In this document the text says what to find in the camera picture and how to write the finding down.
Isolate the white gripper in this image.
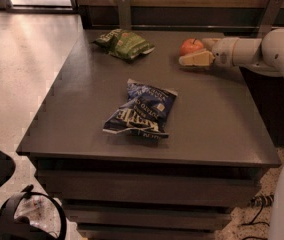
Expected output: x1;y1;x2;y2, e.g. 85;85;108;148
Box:
179;37;238;68

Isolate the red apple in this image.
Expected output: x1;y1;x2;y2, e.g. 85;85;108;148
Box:
180;38;204;56

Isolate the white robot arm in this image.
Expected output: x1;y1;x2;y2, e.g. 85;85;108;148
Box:
179;28;284;240

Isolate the blue kettle chip bag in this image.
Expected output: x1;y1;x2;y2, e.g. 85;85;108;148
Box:
103;79;178;140

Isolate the green chip bag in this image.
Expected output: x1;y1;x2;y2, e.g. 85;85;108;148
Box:
93;29;155;61

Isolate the dark grey drawer cabinet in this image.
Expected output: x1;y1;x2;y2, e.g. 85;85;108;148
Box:
18;30;280;240

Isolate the white power strip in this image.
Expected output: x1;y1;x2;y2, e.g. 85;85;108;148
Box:
249;194;274;207

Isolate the black headset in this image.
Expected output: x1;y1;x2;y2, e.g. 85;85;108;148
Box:
0;185;67;240

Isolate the grey metal bracket right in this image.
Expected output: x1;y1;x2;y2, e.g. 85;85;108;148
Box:
257;0;284;38

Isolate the grey metal bracket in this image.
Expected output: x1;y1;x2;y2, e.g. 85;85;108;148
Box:
257;0;284;38
117;0;131;30

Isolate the grey metal bracket left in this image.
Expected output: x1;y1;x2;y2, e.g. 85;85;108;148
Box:
117;0;131;30

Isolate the black cable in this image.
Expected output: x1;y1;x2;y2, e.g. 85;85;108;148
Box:
241;200;272;240

